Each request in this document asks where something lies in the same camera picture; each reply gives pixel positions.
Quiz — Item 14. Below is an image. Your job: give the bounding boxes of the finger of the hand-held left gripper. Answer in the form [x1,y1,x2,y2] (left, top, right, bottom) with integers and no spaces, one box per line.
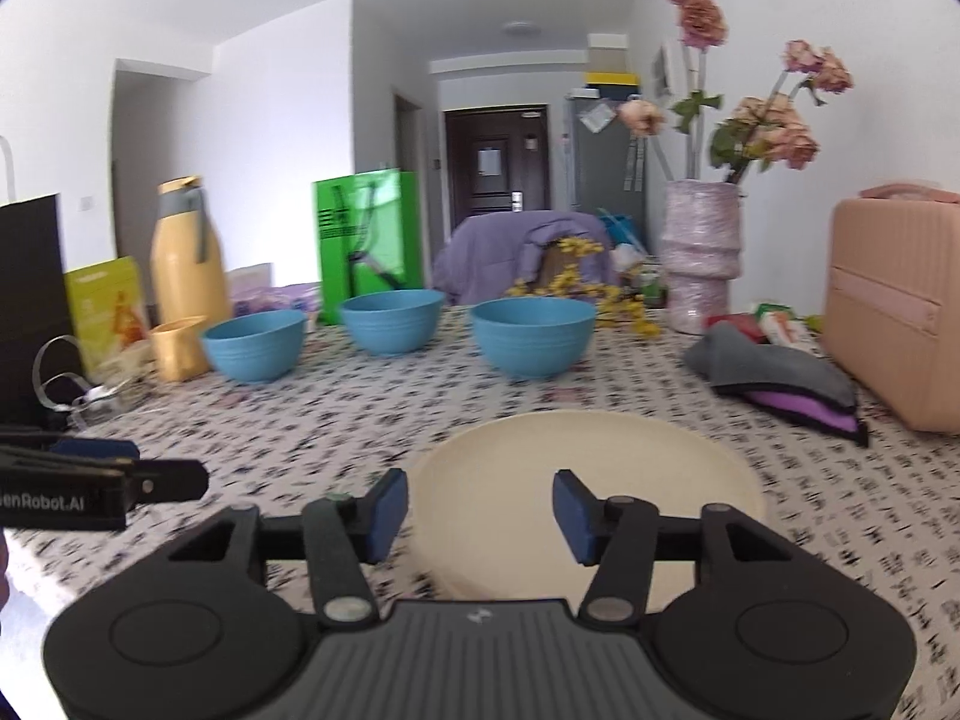
[124,459,211,511]
[0,426,141,462]

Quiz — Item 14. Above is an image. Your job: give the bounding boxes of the dark brown door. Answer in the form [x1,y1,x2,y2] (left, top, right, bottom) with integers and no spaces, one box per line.
[444,106,550,241]

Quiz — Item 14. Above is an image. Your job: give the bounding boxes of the white box on refrigerator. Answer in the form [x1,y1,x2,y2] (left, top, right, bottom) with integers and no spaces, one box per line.
[589,34,627,76]

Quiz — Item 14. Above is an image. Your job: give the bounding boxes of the white cable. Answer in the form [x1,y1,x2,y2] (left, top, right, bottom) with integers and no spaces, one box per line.
[34,334,143,413]

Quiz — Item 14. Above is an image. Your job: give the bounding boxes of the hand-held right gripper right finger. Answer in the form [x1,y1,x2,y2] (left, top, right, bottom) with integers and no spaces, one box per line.
[553,469,796,627]

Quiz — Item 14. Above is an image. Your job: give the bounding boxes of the dried pink roses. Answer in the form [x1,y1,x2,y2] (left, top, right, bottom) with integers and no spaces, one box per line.
[619,0,856,185]

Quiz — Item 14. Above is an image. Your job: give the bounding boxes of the green shopping bag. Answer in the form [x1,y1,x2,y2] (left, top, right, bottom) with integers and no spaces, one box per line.
[313,169,425,325]

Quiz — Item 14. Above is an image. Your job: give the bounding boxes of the yellow thermos jug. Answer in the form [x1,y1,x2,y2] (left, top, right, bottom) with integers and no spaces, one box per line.
[150,177,232,331]

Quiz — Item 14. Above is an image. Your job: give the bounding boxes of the grey and purple cloth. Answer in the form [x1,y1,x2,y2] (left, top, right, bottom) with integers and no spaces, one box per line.
[684,321,871,447]

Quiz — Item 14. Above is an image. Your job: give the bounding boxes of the pink hard case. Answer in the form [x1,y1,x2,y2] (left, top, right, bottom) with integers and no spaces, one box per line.
[821,181,960,434]

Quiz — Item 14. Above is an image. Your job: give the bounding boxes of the yellow flower sprigs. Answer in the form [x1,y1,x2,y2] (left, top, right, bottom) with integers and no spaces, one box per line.
[502,236,661,338]

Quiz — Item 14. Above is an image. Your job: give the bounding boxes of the black paper bag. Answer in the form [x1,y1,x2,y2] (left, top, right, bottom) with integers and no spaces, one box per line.
[0,193,83,428]

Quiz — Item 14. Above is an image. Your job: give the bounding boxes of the purple packets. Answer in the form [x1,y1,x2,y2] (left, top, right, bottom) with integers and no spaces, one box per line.
[229,281,323,320]

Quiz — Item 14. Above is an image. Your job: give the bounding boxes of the yellow box on refrigerator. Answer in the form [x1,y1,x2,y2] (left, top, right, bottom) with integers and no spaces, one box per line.
[585,71,642,98]

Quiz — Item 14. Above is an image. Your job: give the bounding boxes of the yellow mug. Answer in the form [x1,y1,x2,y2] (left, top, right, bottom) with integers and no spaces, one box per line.
[150,316,211,382]

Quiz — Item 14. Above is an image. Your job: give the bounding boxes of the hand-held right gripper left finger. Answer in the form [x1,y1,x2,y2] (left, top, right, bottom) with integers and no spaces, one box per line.
[169,469,410,627]

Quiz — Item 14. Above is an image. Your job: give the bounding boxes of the pink textured vase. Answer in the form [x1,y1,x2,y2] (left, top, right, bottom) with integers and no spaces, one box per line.
[660,180,743,335]

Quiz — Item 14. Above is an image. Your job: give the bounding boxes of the blue bowl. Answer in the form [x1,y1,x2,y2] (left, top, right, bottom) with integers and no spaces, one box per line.
[341,289,445,358]
[471,298,597,381]
[201,310,308,385]

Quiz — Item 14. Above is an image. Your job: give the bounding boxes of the snack packet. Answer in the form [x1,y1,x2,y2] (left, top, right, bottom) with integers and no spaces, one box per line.
[727,304,818,353]

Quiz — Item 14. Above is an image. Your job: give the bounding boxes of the grey refrigerator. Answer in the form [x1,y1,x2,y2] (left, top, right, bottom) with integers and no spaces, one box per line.
[564,90,650,256]

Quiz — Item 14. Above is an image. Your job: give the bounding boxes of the yellow cardboard box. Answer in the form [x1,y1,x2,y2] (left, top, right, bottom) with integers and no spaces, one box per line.
[64,256,147,376]

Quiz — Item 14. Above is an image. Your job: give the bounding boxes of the cream plate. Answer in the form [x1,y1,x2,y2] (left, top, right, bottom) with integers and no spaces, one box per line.
[409,411,766,612]

